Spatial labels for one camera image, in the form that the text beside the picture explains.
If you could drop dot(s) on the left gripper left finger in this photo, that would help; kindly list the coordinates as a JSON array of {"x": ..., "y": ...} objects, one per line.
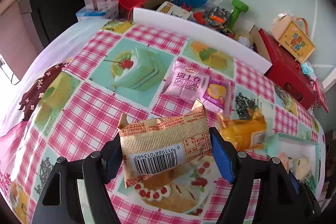
[{"x": 59, "y": 201}]

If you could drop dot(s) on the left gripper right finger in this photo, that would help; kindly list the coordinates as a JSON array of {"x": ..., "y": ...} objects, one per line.
[{"x": 281, "y": 199}]

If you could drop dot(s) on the orange transparent snack packet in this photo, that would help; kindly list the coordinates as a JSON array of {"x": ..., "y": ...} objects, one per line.
[{"x": 244, "y": 134}]

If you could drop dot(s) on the beige snack cake packet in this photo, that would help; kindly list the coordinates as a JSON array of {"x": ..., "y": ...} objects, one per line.
[{"x": 150, "y": 147}]

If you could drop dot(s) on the pink swiss roll packet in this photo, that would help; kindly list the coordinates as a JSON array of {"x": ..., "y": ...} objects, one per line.
[{"x": 189, "y": 84}]

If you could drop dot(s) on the clear bag yellow puffs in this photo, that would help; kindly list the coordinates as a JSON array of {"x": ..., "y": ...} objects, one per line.
[{"x": 302, "y": 168}]

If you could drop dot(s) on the white and teal tray box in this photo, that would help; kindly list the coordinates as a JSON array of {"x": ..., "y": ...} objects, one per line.
[{"x": 303, "y": 155}]

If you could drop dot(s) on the checked cake pattern tablecloth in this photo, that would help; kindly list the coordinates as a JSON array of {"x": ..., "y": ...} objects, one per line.
[{"x": 70, "y": 100}]

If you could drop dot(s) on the large red gift box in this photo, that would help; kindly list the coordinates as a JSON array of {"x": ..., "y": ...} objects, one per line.
[{"x": 286, "y": 72}]

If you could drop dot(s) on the yellow children's day box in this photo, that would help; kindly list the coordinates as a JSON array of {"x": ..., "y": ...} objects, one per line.
[{"x": 293, "y": 34}]

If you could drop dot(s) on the cardboard box of toys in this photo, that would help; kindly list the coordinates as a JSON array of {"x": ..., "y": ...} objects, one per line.
[{"x": 212, "y": 16}]

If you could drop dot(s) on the green dumbbell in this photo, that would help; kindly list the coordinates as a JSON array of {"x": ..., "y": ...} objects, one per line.
[{"x": 239, "y": 7}]

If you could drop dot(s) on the clear acrylic box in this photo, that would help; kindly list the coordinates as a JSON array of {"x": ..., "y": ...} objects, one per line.
[{"x": 108, "y": 9}]

